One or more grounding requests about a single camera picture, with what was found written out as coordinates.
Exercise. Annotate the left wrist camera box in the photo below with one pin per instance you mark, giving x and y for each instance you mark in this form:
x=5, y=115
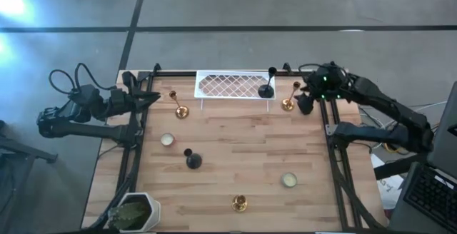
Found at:
x=117, y=98

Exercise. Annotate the black metal stand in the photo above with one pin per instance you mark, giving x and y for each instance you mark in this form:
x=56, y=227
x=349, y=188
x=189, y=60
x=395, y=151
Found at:
x=32, y=152

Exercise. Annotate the white hexagonal planter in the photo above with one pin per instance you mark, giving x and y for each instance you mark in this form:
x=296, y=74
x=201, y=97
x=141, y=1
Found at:
x=154, y=209

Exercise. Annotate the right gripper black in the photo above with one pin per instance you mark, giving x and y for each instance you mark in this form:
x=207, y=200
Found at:
x=306, y=106

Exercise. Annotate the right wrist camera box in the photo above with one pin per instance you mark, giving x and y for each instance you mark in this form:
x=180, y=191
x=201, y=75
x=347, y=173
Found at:
x=330, y=75

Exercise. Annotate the black aluminium table frame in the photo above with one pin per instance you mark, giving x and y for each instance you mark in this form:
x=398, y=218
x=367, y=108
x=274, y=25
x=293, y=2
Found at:
x=175, y=73

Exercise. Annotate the white paper sheet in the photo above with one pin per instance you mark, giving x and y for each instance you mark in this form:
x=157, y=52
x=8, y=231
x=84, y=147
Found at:
x=387, y=191

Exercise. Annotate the black desk leg bar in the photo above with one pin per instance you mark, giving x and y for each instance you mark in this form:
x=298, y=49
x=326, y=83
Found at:
x=396, y=168

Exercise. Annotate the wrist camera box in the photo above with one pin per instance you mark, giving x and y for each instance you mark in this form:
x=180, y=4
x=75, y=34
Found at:
x=330, y=75
x=117, y=98

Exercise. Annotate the gold candlestick holder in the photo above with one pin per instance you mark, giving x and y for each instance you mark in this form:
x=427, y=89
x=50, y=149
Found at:
x=287, y=105
x=239, y=203
x=181, y=112

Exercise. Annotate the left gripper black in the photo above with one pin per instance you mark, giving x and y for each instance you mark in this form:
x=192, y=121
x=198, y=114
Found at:
x=134, y=100

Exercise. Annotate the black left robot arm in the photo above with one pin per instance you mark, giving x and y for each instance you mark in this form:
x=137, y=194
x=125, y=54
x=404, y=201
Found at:
x=89, y=131

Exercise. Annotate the grey laptop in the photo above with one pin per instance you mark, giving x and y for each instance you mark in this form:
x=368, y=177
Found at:
x=432, y=194

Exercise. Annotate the small candle tin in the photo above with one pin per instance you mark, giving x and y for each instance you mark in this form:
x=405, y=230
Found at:
x=288, y=179

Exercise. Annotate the black candlestick holder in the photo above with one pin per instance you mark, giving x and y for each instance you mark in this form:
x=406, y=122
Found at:
x=194, y=161
x=266, y=92

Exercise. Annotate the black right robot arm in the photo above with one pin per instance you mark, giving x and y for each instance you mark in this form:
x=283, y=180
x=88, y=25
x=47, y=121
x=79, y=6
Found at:
x=385, y=102

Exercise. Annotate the green potted plant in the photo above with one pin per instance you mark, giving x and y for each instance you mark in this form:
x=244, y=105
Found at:
x=128, y=214

